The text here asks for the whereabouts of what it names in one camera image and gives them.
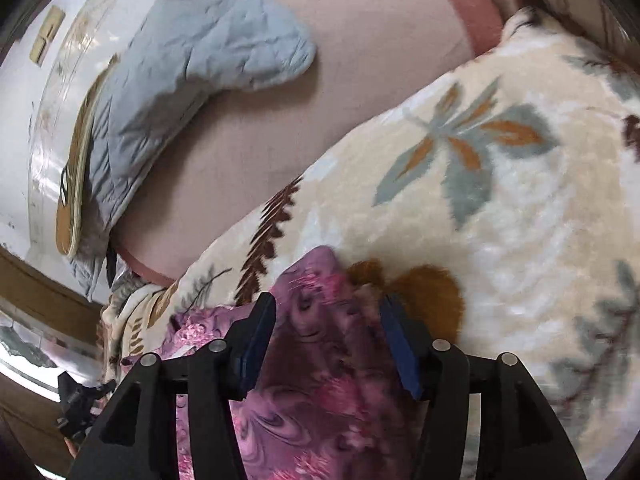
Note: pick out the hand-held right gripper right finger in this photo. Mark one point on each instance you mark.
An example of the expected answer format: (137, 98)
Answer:
(400, 347)

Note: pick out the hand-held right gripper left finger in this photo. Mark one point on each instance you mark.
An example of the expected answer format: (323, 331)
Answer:
(255, 342)

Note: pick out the purple floral shirt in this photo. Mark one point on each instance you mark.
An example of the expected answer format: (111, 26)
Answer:
(320, 400)

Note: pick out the wooden door with glass panel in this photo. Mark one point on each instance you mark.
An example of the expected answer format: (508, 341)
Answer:
(35, 330)

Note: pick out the leaf print blanket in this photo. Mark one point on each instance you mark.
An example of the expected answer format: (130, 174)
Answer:
(500, 200)

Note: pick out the brown embroidered cushion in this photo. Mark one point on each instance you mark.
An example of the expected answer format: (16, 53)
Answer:
(75, 180)

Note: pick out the pink pillow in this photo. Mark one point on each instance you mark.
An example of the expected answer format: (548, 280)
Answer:
(310, 100)

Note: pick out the grey quilted cloth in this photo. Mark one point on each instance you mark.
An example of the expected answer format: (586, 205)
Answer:
(200, 70)

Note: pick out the beige wall switch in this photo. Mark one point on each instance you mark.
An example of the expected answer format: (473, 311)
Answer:
(47, 35)

